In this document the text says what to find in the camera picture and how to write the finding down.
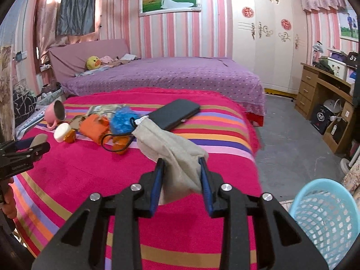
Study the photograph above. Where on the black smartphone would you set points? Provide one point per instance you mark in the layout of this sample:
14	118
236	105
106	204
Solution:
174	114

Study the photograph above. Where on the person's left hand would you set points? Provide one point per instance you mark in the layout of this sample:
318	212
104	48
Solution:
9	206

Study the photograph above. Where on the pink plush toy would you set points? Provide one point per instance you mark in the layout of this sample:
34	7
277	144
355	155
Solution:
106	59

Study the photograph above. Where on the black paper bag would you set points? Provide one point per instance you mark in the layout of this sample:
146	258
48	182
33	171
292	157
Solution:
320	118

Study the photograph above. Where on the white wardrobe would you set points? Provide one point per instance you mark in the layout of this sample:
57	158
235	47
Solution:
267	47

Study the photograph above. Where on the purple dotted bedspread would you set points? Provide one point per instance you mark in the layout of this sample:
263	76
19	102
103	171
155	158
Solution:
168	76

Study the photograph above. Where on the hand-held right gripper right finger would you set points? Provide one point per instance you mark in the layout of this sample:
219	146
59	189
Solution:
206	187

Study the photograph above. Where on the yellow wardrobe base strip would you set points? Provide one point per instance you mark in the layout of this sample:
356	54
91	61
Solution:
278	92

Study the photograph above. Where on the black cap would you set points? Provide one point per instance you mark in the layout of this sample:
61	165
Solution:
353	59

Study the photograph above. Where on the pink window curtain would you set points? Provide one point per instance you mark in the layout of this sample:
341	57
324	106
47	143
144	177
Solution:
47	19

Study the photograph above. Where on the red striped blanket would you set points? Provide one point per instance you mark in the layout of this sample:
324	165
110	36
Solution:
84	174

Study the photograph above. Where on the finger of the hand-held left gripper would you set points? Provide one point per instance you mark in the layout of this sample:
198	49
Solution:
26	143
39	149

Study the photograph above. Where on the pink cup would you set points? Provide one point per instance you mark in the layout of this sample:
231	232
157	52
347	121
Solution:
50	114

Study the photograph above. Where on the small orange wrapper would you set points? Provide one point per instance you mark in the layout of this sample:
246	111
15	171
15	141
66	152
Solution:
122	145

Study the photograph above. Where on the white storage box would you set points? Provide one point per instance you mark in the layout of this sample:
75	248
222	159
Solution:
337	67

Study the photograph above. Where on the wooden desk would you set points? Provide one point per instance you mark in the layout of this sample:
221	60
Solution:
306	90

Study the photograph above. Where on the orange sock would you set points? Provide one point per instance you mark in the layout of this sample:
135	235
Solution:
92	128

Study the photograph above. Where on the white fan stand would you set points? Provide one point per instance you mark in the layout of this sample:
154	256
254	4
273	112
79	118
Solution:
347	165

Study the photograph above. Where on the white domed appliance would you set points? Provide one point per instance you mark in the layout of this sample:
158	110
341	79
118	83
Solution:
332	105

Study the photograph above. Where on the wall socket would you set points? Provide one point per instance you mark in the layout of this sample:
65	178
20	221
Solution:
20	55

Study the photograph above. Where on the tan flat card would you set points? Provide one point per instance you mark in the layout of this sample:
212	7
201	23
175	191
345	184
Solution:
74	121

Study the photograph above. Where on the floral cloth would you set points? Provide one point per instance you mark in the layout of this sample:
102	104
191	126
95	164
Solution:
351	178

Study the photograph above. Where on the dark clothes pile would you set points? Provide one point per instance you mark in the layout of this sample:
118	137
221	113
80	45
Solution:
323	66

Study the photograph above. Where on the grey curtain cloth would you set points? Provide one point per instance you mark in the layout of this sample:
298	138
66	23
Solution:
76	8

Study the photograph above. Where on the yellow duck plush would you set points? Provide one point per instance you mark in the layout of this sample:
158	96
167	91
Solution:
93	62

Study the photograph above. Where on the pink bed headboard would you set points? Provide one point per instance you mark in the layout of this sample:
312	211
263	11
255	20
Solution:
73	59

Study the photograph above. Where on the dark box with bottle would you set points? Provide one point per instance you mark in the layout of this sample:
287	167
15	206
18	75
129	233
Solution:
336	130

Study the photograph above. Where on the black patterned pillow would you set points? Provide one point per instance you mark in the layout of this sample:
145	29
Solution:
24	101

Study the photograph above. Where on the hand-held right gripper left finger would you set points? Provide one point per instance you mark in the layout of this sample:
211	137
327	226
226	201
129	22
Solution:
156	187

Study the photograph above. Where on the beige cloth sock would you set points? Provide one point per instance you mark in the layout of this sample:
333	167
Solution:
174	152

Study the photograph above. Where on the framed couple photo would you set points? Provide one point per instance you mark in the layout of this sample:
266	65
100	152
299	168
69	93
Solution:
348	24

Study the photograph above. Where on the light blue mesh basket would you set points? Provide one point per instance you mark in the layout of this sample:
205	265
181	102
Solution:
323	216

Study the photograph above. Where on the red lace bed skirt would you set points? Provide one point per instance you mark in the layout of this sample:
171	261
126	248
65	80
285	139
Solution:
256	118

